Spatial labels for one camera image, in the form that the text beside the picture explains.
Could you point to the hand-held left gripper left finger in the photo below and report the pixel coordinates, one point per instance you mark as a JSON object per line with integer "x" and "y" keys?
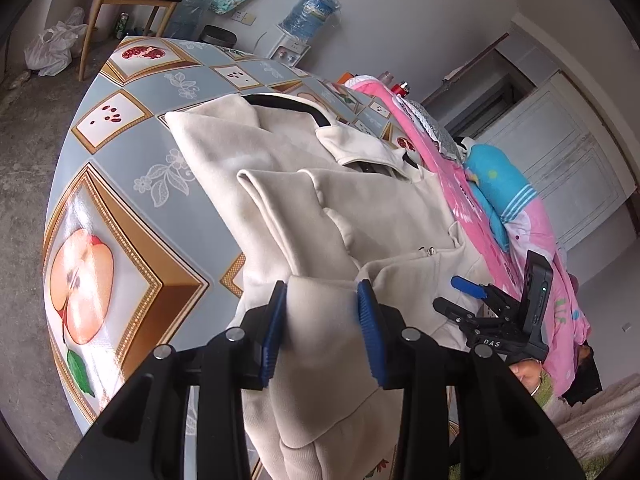
{"x": 272, "y": 335}

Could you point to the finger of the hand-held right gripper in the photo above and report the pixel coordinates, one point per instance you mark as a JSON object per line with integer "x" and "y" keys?
{"x": 467, "y": 285}
{"x": 455, "y": 310}

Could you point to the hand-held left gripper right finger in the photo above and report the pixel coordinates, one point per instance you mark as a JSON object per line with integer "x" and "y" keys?
{"x": 372, "y": 340}

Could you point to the beige jacket with black trim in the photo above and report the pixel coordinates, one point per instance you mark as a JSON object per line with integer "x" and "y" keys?
{"x": 350, "y": 210}

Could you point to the person's right hand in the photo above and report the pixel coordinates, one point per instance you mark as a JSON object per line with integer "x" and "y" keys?
{"x": 527, "y": 377}

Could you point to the pink floral blanket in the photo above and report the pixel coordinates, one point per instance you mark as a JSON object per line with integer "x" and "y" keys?
{"x": 450, "y": 185}

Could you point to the blue pillow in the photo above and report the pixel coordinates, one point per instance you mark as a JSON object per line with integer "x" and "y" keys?
{"x": 492, "y": 170}

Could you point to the beige fluffy cloth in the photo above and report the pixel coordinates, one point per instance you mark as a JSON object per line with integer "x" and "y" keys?
{"x": 600, "y": 420}

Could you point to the grey lace cloth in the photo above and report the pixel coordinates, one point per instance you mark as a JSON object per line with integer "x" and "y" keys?
{"x": 435, "y": 127}

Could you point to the white wardrobe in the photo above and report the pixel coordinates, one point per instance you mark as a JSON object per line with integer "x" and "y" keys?
{"x": 575, "y": 150}

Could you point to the small red bottle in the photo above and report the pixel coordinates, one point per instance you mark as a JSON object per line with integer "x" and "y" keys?
{"x": 399, "y": 90}

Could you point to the patterned tablecloth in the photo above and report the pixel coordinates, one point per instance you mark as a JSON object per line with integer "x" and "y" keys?
{"x": 125, "y": 170}

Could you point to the clear bottle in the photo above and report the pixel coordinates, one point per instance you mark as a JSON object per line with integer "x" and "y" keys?
{"x": 385, "y": 78}

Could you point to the white water dispenser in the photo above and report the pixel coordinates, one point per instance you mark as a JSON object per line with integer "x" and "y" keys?
{"x": 287, "y": 52}

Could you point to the black bin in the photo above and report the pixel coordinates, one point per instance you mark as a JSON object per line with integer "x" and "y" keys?
{"x": 217, "y": 36}

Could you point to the blue water bottle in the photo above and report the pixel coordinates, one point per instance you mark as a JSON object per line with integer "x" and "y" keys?
{"x": 310, "y": 12}

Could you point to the clear water jug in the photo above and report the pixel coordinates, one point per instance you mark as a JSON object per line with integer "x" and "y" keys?
{"x": 190, "y": 15}

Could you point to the white plastic bag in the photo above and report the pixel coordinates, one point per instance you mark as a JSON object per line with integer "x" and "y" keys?
{"x": 52, "y": 45}

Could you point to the wall socket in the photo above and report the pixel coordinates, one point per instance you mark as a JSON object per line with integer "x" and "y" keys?
{"x": 246, "y": 17}

